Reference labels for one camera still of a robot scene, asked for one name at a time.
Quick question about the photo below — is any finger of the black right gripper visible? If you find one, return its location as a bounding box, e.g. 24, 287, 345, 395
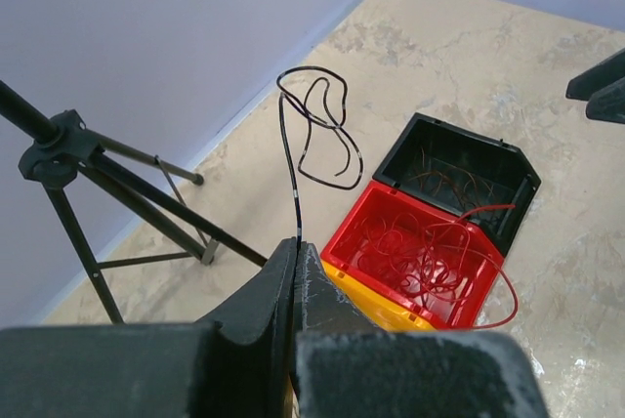
585, 78, 625, 125
565, 50, 625, 100

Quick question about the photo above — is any black plastic bin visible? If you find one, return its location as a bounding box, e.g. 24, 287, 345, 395
373, 113, 541, 256

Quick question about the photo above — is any red cable tangle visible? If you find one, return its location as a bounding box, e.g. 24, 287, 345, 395
358, 201, 520, 330

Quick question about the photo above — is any black striped cable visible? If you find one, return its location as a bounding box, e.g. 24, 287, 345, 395
275, 64, 365, 243

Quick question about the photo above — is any black music stand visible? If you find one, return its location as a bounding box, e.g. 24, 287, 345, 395
1, 84, 267, 324

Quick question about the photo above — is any yellow plastic bin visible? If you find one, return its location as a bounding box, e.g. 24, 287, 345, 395
321, 261, 434, 332

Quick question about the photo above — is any red plastic bin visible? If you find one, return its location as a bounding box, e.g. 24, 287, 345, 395
320, 182, 504, 330

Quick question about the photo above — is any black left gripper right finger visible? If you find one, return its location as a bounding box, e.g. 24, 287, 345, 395
294, 243, 549, 417

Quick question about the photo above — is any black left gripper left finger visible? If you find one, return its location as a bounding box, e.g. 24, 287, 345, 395
1, 239, 297, 417

